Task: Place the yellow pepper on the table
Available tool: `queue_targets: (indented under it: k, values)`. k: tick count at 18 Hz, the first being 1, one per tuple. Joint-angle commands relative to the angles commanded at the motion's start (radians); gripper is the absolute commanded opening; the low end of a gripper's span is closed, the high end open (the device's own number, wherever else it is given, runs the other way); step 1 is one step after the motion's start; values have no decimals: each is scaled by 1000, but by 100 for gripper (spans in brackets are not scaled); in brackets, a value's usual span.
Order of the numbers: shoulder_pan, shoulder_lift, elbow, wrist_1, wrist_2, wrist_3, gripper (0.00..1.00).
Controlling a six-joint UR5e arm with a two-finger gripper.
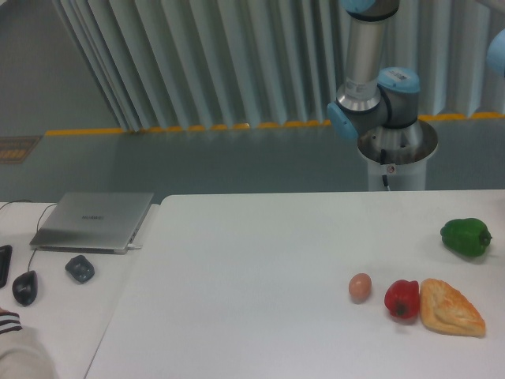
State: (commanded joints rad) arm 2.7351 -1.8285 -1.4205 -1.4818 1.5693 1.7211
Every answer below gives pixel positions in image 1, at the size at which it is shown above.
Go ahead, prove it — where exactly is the cream sleeved forearm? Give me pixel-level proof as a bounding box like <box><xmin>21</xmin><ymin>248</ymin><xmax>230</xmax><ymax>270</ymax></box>
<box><xmin>1</xmin><ymin>309</ymin><xmax>57</xmax><ymax>378</ymax></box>

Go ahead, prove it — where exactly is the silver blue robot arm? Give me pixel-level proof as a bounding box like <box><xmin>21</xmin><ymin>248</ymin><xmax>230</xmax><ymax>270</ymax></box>
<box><xmin>327</xmin><ymin>1</ymin><xmax>504</xmax><ymax>139</ymax></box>

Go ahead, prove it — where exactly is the black pedestal cable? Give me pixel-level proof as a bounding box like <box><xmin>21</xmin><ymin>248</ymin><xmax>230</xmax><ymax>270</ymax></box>
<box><xmin>380</xmin><ymin>148</ymin><xmax>392</xmax><ymax>193</ymax></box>

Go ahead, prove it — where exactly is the golden pastry bread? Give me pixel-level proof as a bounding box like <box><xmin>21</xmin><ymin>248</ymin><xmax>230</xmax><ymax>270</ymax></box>
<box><xmin>420</xmin><ymin>279</ymin><xmax>486</xmax><ymax>338</ymax></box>

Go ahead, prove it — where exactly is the black keyboard edge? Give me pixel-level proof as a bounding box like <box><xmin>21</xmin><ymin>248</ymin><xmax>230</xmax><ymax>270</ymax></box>
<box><xmin>0</xmin><ymin>245</ymin><xmax>13</xmax><ymax>288</ymax></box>

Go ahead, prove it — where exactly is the black mouse cable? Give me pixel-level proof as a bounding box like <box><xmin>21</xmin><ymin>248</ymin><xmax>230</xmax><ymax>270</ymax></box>
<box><xmin>0</xmin><ymin>199</ymin><xmax>58</xmax><ymax>273</ymax></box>

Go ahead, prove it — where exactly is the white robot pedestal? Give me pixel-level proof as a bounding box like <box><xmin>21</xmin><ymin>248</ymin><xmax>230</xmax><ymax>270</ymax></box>
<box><xmin>357</xmin><ymin>120</ymin><xmax>438</xmax><ymax>191</ymax></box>

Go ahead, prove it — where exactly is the floor warning sticker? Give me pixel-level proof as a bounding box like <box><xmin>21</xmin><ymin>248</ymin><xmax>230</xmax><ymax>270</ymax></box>
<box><xmin>0</xmin><ymin>136</ymin><xmax>42</xmax><ymax>164</ymax></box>

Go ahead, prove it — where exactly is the silver closed laptop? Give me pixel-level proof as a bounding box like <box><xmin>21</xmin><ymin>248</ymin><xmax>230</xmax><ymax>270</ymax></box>
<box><xmin>30</xmin><ymin>192</ymin><xmax>154</xmax><ymax>254</ymax></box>

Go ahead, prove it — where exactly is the green bell pepper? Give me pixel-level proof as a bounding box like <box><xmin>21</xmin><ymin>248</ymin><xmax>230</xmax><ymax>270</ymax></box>
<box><xmin>440</xmin><ymin>218</ymin><xmax>492</xmax><ymax>257</ymax></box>

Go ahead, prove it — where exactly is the black computer mouse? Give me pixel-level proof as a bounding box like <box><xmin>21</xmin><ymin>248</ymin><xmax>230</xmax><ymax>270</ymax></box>
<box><xmin>12</xmin><ymin>270</ymin><xmax>38</xmax><ymax>306</ymax></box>

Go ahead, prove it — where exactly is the white usb dongle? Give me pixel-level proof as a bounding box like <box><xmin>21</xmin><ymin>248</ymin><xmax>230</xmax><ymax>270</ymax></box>
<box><xmin>126</xmin><ymin>244</ymin><xmax>143</xmax><ymax>250</ymax></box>

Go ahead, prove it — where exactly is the grey pleated curtain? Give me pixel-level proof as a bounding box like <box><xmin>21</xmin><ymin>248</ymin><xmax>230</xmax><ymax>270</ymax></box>
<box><xmin>55</xmin><ymin>1</ymin><xmax>504</xmax><ymax>132</ymax></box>

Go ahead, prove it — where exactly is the brown egg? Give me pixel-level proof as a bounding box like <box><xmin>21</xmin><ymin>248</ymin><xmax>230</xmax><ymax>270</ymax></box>
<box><xmin>348</xmin><ymin>272</ymin><xmax>372</xmax><ymax>303</ymax></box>

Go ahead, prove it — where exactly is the dark grey small case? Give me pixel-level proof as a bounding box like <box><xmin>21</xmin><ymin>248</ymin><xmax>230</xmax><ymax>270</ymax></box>
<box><xmin>65</xmin><ymin>255</ymin><xmax>95</xmax><ymax>284</ymax></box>

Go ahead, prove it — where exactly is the red bell pepper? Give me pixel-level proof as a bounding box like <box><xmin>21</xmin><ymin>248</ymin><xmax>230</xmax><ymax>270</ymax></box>
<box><xmin>384</xmin><ymin>280</ymin><xmax>420</xmax><ymax>319</ymax></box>

